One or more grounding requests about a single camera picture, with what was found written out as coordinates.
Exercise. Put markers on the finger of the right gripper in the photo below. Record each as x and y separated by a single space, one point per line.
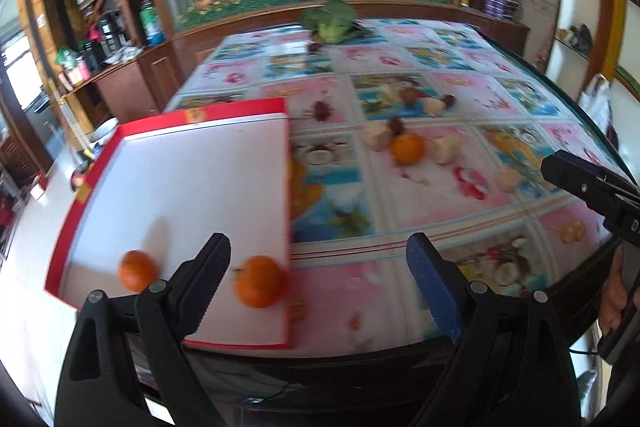
599 187

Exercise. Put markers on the orange tangerine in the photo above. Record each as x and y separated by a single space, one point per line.
407 149
260 282
136 271

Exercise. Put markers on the black thermos flask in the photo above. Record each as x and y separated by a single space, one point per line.
110 31

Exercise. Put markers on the white plastic bag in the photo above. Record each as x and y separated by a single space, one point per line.
595 101

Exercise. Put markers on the fruit pattern tablecloth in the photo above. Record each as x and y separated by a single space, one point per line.
353 208

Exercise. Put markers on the white sugarcane piece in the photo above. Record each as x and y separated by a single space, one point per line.
508 179
572 232
434 107
377 135
447 148

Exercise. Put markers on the green label water bottle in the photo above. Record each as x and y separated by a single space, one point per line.
151 23

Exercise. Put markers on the dark red date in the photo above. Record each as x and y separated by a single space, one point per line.
321 111
448 100
396 126

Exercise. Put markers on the purple bottle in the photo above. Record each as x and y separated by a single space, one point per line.
490 7
499 8

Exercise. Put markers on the green leafy vegetable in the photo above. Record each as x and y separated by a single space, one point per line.
333 23

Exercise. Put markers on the operator right hand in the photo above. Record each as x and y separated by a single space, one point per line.
614 296

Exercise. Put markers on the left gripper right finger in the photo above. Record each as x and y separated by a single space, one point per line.
509 364

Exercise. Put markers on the brown kiwi fruit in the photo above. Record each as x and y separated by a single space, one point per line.
410 96

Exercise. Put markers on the red white tray box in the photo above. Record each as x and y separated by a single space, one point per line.
164 184

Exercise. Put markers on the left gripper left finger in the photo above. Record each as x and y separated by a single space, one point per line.
99 384

